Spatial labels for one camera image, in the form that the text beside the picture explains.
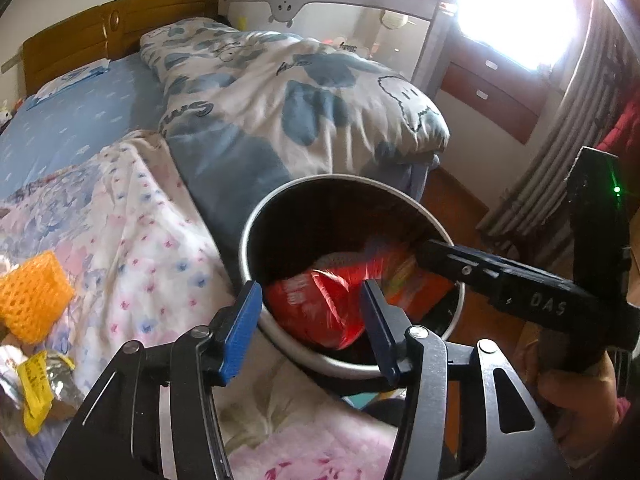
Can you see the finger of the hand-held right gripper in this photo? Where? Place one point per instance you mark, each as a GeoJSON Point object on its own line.
{"type": "Point", "coordinates": [460, 270]}

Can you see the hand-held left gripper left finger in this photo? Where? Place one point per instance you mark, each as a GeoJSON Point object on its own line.
{"type": "Point", "coordinates": [242, 330]}

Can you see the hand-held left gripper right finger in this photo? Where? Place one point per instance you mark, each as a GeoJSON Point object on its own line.
{"type": "Point", "coordinates": [378, 330]}

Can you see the orange snack packet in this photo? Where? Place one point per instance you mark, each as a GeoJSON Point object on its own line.
{"type": "Point", "coordinates": [420, 287]}

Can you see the red plastic bag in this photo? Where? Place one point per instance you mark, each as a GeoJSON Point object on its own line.
{"type": "Point", "coordinates": [310, 305]}

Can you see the black trash bin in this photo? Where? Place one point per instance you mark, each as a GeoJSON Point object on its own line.
{"type": "Point", "coordinates": [325, 220]}

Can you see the person's right hand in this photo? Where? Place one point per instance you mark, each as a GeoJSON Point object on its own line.
{"type": "Point", "coordinates": [585, 405]}

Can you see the pink floral blanket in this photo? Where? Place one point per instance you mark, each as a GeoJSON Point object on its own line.
{"type": "Point", "coordinates": [150, 260]}

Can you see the red cloth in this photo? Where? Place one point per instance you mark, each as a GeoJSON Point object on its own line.
{"type": "Point", "coordinates": [620, 130]}

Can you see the grey striped curtain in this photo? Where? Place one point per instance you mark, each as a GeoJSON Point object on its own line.
{"type": "Point", "coordinates": [565, 125]}

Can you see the brown dresser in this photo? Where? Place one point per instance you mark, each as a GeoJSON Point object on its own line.
{"type": "Point", "coordinates": [500, 90]}

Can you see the silver foil wrapper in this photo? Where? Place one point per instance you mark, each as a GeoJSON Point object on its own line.
{"type": "Point", "coordinates": [64, 385]}

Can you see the orange foam fruit net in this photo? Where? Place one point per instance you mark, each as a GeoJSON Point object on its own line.
{"type": "Point", "coordinates": [35, 295]}

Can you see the yellow wrapper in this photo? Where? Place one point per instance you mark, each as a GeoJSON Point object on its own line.
{"type": "Point", "coordinates": [35, 385]}

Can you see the white and blue printed duvet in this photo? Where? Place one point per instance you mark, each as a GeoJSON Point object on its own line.
{"type": "Point", "coordinates": [280, 110]}

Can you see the light blue bed sheet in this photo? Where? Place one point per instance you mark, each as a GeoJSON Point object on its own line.
{"type": "Point", "coordinates": [75, 125]}

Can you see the blue and white pillow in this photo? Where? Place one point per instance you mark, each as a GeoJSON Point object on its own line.
{"type": "Point", "coordinates": [65, 82]}

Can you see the wooden headboard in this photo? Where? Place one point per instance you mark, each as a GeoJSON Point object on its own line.
{"type": "Point", "coordinates": [150, 15]}

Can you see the grey bed rail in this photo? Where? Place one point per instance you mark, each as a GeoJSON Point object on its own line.
{"type": "Point", "coordinates": [435, 35]}

